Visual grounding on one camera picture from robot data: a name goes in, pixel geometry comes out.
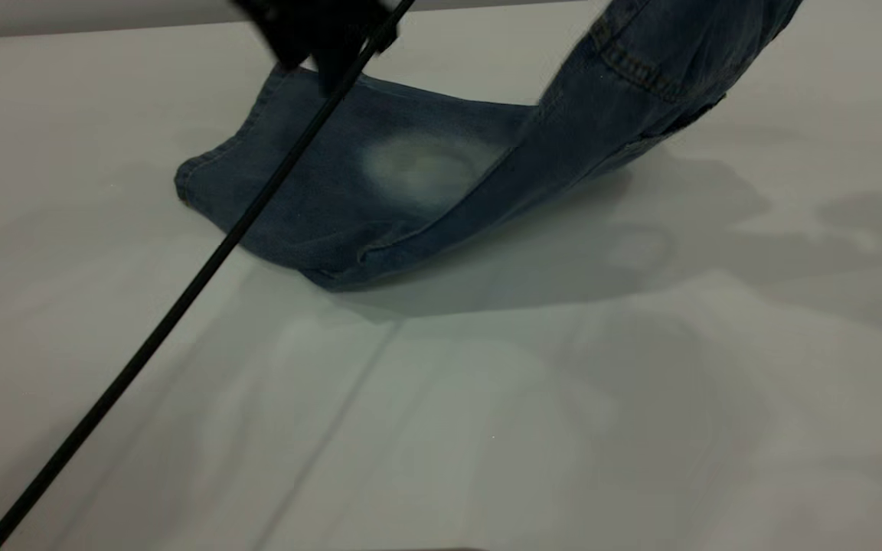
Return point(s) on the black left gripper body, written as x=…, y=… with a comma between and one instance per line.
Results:
x=318, y=23

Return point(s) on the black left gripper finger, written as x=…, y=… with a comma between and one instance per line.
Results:
x=336, y=73

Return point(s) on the blue denim shorts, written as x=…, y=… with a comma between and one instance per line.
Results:
x=410, y=176

